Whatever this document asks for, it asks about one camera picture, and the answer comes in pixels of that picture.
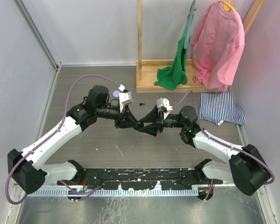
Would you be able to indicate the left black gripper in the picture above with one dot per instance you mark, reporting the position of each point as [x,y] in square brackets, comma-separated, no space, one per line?
[126,119]

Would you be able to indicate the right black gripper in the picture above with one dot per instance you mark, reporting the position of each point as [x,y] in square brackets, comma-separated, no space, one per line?
[153,116]

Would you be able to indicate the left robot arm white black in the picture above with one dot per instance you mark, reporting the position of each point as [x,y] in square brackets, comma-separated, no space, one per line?
[28,168]

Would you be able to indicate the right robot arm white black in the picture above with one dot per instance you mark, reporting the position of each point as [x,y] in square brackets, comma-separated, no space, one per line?
[242,166]

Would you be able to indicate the green cloth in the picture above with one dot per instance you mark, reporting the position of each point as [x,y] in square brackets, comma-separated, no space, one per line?
[172,76]

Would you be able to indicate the wooden clothes rack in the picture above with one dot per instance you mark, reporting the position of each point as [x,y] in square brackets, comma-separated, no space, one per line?
[146,70]

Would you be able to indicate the blue white striped cloth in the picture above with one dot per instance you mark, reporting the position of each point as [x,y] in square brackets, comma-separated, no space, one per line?
[219,108]

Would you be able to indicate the pink t-shirt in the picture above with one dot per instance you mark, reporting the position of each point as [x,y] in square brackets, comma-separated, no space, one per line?
[217,48]

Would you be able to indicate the blue clothes hanger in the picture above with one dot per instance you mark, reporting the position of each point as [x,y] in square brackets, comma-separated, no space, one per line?
[189,24]

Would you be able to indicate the orange clothes hanger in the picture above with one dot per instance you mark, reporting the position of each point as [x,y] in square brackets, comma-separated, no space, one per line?
[227,6]

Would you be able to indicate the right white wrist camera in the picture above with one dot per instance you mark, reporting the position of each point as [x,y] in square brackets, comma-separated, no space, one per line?
[164,106]

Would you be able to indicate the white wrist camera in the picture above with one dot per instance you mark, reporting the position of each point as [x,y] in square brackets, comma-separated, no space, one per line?
[164,106]
[125,97]

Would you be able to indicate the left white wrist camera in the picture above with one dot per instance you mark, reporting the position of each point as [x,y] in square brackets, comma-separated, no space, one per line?
[125,97]

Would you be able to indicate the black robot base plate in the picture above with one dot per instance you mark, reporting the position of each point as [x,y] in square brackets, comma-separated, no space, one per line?
[140,178]

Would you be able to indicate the slotted grey cable duct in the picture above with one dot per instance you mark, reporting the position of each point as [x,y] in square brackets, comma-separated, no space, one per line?
[157,191]

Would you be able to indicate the aluminium corner frame profile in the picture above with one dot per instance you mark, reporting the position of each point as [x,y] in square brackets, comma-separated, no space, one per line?
[30,15]

